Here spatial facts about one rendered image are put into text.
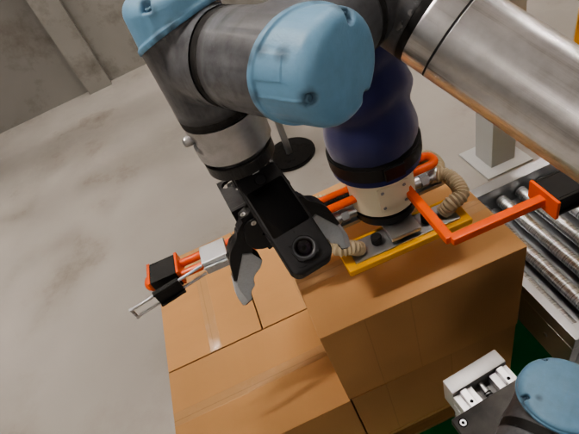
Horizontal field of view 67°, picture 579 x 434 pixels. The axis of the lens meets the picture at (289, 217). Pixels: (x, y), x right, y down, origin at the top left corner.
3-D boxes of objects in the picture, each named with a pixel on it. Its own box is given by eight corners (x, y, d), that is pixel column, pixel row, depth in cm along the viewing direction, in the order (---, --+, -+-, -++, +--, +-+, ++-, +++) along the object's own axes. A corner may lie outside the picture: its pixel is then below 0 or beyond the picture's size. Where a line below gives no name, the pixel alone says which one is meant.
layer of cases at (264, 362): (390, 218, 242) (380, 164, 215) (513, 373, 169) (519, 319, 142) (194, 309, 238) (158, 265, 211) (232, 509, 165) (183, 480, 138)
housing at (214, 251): (229, 246, 116) (222, 236, 113) (233, 264, 111) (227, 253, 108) (205, 257, 116) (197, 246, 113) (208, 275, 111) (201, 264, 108)
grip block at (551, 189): (561, 182, 98) (563, 164, 95) (591, 204, 92) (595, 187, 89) (527, 196, 98) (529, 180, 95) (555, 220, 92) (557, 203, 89)
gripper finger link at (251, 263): (234, 278, 58) (252, 221, 53) (249, 310, 53) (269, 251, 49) (212, 280, 56) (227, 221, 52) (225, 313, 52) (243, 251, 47)
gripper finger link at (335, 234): (343, 207, 58) (292, 186, 53) (366, 234, 54) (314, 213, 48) (330, 226, 59) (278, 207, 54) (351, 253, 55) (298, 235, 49)
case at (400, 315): (449, 243, 171) (444, 165, 144) (517, 324, 141) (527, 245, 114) (309, 305, 170) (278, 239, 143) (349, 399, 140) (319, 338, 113)
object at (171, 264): (183, 263, 116) (175, 251, 113) (187, 282, 111) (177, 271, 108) (155, 275, 116) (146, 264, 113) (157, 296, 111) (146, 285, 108)
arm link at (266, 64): (399, -48, 27) (273, -37, 34) (288, 43, 22) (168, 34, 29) (411, 67, 32) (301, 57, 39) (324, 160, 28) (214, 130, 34)
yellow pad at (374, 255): (451, 200, 118) (451, 187, 115) (473, 223, 111) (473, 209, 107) (337, 251, 118) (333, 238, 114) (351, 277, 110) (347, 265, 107)
